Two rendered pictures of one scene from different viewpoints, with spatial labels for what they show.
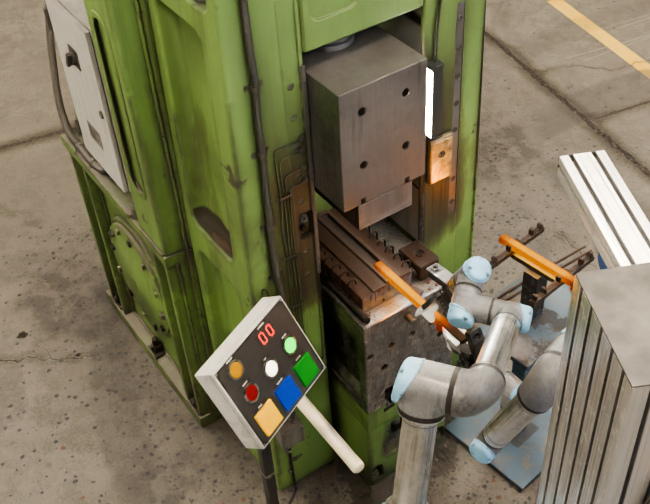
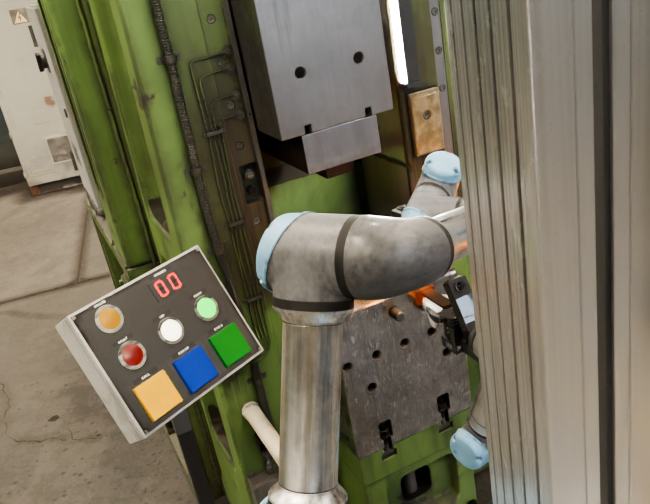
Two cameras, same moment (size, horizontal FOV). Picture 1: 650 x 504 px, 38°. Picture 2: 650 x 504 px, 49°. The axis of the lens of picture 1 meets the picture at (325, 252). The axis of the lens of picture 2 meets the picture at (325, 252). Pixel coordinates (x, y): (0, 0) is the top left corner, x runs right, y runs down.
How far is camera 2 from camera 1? 1.51 m
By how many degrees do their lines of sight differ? 20
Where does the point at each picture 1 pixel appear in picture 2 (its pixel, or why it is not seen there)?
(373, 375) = (356, 397)
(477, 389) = (389, 234)
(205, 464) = not seen: outside the picture
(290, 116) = (206, 16)
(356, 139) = (282, 29)
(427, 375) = (307, 223)
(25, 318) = (62, 404)
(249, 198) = (162, 124)
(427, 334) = (428, 348)
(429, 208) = not seen: hidden behind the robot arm
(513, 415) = not seen: hidden behind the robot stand
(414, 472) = (302, 414)
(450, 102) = (430, 46)
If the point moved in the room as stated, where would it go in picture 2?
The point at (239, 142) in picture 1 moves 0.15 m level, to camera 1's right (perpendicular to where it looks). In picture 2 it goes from (136, 36) to (201, 25)
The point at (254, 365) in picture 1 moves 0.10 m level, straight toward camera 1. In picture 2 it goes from (142, 320) to (132, 346)
